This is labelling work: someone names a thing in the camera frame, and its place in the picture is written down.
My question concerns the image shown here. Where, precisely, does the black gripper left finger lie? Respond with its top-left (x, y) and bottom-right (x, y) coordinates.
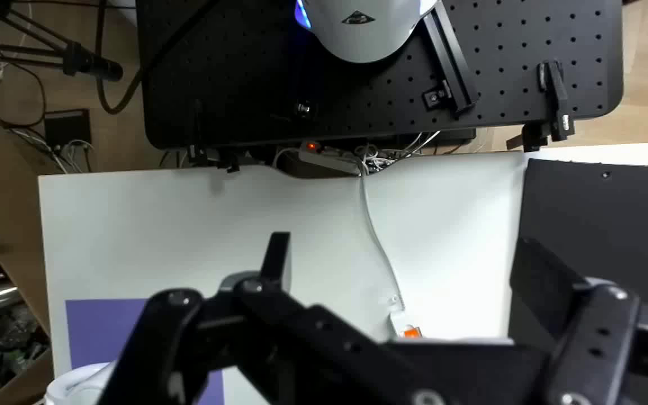
top-left (98, 230), bottom-right (449, 405)

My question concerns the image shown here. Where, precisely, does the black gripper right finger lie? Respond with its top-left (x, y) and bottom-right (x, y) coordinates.
top-left (508, 237), bottom-right (648, 405)

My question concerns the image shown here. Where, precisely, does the white electric kettle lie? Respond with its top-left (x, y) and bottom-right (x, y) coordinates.
top-left (39, 359), bottom-right (119, 405)

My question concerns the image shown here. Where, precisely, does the purple rectangular mat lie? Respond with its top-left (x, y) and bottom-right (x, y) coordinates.
top-left (64, 297), bottom-right (226, 405)

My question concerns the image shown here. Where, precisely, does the black flat panel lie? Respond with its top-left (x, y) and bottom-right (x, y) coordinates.
top-left (508, 158), bottom-right (648, 356)

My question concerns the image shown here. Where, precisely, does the beige floor power strip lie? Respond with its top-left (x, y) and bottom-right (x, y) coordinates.
top-left (295, 140), bottom-right (366, 180)

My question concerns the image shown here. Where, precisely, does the small black floor box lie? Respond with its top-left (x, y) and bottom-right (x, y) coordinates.
top-left (44, 107), bottom-right (96, 152)

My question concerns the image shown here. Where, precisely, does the black table clamp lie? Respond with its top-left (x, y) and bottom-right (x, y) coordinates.
top-left (523, 58), bottom-right (579, 152)

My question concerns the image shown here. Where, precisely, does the black perforated mounting table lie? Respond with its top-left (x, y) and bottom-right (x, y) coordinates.
top-left (135, 0), bottom-right (629, 150)

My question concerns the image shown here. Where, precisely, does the white power strip orange switch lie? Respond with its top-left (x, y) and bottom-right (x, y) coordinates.
top-left (387, 301), bottom-right (425, 342)

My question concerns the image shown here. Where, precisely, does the white kettle power cable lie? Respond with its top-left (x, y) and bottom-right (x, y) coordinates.
top-left (359, 174), bottom-right (406, 310)

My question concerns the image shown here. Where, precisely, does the black cable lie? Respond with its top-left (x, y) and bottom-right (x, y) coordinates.
top-left (96, 0), bottom-right (219, 116)

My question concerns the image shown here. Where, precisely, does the black camera tripod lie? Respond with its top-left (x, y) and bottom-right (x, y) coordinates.
top-left (0, 0), bottom-right (127, 84)

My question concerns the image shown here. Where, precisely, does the black rail bracket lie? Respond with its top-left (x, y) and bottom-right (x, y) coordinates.
top-left (418, 7), bottom-right (483, 116)

